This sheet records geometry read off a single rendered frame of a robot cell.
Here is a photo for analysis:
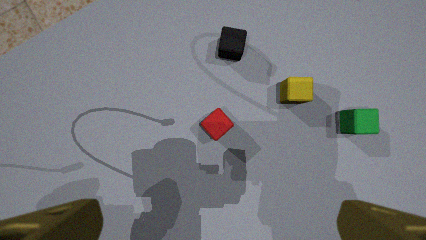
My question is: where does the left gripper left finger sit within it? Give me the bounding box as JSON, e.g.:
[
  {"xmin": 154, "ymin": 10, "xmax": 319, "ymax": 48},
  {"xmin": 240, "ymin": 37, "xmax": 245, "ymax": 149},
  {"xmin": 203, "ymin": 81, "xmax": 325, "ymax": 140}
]
[{"xmin": 0, "ymin": 199, "xmax": 103, "ymax": 240}]

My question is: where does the black block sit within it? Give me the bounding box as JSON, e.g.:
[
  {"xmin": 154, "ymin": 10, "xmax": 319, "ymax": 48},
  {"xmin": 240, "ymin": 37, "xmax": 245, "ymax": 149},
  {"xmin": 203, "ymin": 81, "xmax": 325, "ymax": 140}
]
[{"xmin": 218, "ymin": 26, "xmax": 247, "ymax": 61}]

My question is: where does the red block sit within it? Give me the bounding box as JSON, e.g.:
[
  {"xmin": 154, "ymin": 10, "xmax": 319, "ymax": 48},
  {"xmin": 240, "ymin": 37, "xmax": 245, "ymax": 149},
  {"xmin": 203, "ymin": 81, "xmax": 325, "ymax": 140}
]
[{"xmin": 201, "ymin": 108, "xmax": 234, "ymax": 141}]

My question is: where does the yellow block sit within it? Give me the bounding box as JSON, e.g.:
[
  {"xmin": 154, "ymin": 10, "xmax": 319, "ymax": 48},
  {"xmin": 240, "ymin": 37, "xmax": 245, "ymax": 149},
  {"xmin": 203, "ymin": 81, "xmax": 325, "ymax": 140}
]
[{"xmin": 280, "ymin": 77, "xmax": 313, "ymax": 104}]

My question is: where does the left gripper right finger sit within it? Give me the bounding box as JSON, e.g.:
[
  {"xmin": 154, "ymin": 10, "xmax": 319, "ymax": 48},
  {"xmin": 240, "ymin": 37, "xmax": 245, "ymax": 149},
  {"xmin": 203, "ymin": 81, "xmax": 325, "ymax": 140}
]
[{"xmin": 337, "ymin": 200, "xmax": 426, "ymax": 240}]

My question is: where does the dark green block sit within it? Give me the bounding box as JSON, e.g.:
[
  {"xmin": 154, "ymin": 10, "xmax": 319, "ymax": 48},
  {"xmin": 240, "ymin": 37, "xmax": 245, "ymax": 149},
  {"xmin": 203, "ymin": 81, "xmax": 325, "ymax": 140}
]
[{"xmin": 340, "ymin": 108, "xmax": 379, "ymax": 135}]

